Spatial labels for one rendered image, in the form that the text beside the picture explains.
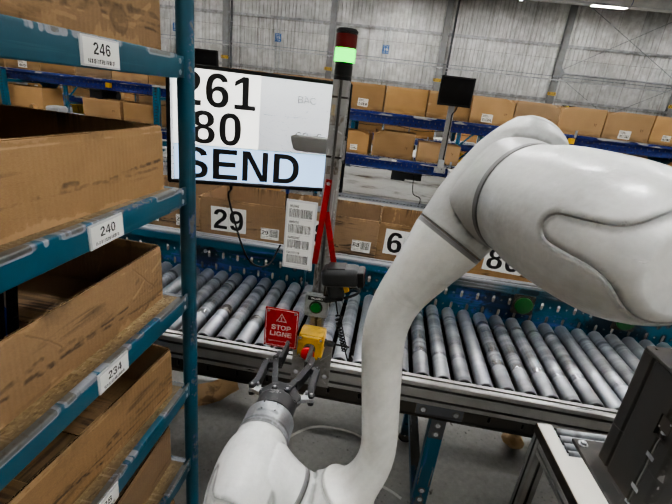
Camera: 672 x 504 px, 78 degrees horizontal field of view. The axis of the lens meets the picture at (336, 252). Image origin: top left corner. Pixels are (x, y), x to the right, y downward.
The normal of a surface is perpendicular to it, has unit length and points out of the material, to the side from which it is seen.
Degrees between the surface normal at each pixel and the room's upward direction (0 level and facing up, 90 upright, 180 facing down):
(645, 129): 90
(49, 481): 90
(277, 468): 37
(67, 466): 91
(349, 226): 90
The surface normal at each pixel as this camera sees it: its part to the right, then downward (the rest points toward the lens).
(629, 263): -0.79, 0.12
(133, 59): 0.98, 0.15
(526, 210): -0.93, -0.20
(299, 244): -0.15, 0.33
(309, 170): 0.21, 0.30
